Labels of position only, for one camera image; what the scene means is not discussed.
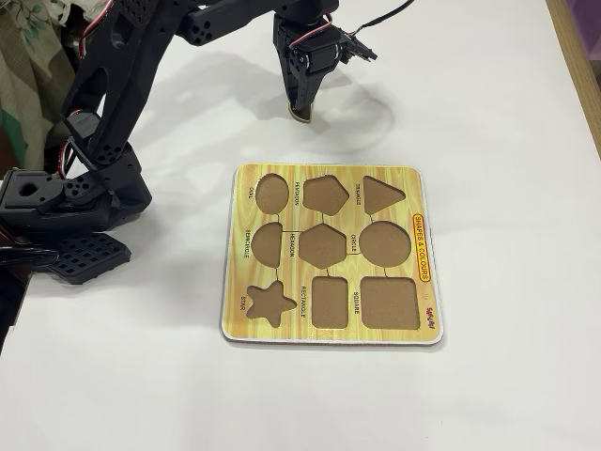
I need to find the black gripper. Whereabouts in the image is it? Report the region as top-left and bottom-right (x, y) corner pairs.
(272, 11), (349, 117)

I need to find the black semicircle piece yellow pin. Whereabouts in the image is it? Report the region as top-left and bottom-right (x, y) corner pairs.
(287, 104), (314, 125)

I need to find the yellow wooden shape puzzle board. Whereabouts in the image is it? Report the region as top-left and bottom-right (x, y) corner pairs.
(219, 163), (446, 348)

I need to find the white plastic bag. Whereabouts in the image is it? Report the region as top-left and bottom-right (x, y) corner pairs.
(69, 0), (114, 15)

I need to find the floral beige cloth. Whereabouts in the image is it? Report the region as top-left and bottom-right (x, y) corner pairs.
(0, 0), (90, 176)

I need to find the black table clamp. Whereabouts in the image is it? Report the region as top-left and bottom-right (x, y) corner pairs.
(0, 243), (60, 272)

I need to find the red white servo wire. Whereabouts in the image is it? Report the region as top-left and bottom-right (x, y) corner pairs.
(286, 16), (332, 51)

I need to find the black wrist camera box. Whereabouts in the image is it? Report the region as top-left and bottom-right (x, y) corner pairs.
(341, 29), (379, 66)

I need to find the black camera cable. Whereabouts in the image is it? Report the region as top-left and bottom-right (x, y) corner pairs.
(349, 0), (417, 37)

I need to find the black grid base plate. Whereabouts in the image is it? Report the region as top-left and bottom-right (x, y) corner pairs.
(48, 232), (133, 287)

